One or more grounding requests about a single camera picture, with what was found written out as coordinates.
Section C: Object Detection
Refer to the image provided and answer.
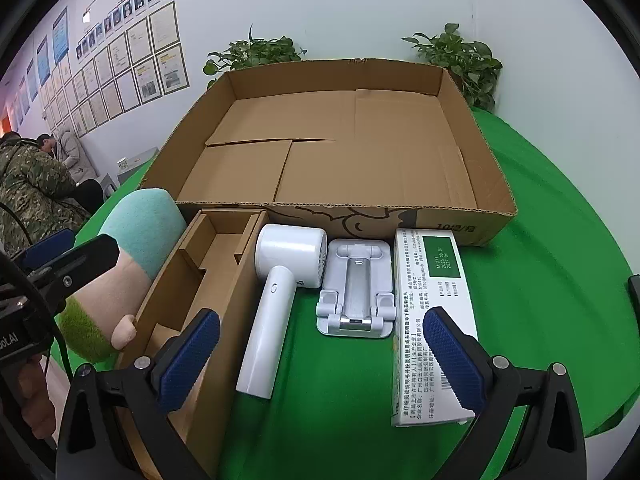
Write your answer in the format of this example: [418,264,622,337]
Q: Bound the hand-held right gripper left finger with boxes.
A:
[55,308,221,480]

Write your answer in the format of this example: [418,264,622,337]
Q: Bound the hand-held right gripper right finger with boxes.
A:
[422,306,587,480]

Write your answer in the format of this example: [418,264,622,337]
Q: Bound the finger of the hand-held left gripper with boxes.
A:
[12,241,77,273]
[27,234,122,322]

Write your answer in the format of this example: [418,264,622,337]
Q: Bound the white hair dryer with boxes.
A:
[235,223,328,400]

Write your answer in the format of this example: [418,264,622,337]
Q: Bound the large shallow cardboard box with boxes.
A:
[141,58,518,247]

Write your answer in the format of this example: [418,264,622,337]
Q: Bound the person's left hand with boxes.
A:
[19,352,57,443]

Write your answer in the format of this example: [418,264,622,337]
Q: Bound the pink green plush toy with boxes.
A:
[54,188,188,365]

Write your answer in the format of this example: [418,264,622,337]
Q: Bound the white green medicine box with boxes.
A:
[391,228,479,428]

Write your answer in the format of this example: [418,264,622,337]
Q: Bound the small cardboard insert box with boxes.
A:
[116,208,271,480]

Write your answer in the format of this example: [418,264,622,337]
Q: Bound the white chair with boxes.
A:
[97,172,121,202]

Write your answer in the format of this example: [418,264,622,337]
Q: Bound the white side table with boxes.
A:
[116,147,160,187]

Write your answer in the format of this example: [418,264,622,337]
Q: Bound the white folding phone stand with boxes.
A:
[316,239,397,339]

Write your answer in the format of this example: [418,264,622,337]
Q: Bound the green potted plant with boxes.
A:
[202,24,308,90]
[401,22,503,112]

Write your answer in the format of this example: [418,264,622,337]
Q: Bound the wall of framed certificates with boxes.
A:
[40,1,191,136]

